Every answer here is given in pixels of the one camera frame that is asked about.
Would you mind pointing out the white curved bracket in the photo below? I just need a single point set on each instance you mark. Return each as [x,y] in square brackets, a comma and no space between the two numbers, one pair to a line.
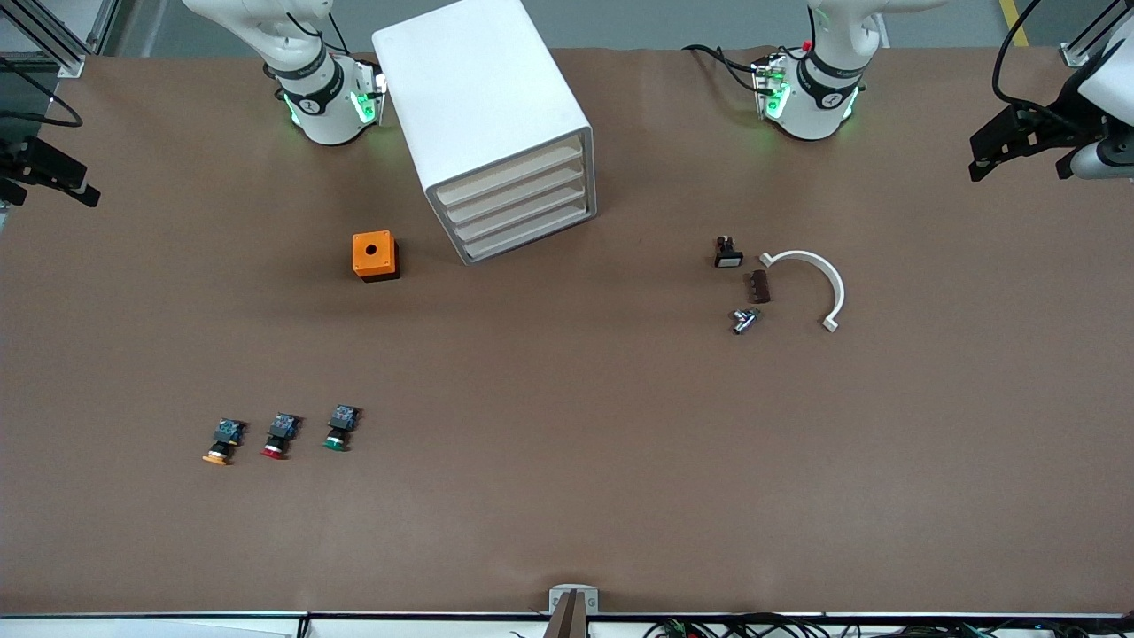
[834,283]

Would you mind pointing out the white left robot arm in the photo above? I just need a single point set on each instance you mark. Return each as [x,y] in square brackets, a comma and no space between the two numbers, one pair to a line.
[811,115]

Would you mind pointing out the yellow push button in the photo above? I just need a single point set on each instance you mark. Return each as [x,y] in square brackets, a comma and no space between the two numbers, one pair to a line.
[226,434]

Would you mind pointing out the green push button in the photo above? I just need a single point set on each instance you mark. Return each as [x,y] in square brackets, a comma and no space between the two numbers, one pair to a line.
[341,418]

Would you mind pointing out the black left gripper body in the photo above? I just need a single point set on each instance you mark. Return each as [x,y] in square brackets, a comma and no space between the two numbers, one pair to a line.
[1052,125]

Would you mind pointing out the small silver metal connector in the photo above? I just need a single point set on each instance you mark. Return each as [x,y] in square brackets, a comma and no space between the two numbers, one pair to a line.
[744,322]

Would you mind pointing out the yellow floor tape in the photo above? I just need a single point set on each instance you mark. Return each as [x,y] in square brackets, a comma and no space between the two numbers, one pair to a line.
[1017,25]

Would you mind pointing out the red push button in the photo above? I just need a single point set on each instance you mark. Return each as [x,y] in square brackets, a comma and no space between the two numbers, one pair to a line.
[282,430]

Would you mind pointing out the black white rectangular switch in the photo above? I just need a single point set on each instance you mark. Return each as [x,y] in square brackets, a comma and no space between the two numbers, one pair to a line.
[728,257]

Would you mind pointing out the aluminium frame profile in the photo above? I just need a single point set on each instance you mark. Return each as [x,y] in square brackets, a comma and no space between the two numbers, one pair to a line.
[66,55]
[1076,55]

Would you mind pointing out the white drawer cabinet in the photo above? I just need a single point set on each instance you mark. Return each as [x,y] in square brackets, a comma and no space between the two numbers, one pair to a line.
[478,89]

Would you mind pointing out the brown terminal block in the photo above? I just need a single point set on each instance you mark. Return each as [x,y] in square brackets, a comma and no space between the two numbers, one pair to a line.
[760,287]

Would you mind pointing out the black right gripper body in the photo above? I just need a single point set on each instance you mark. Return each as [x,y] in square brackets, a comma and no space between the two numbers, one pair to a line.
[19,158]

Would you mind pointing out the orange box with hole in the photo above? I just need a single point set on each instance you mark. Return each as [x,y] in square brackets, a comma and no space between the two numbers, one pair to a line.
[361,259]

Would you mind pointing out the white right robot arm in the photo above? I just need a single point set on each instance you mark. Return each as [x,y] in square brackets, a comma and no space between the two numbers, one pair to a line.
[328,115]

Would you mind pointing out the brown camera pole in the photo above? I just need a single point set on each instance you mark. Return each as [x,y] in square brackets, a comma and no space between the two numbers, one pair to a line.
[571,620]

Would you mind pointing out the grey metal bracket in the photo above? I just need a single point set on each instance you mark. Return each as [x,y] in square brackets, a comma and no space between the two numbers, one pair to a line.
[558,598]

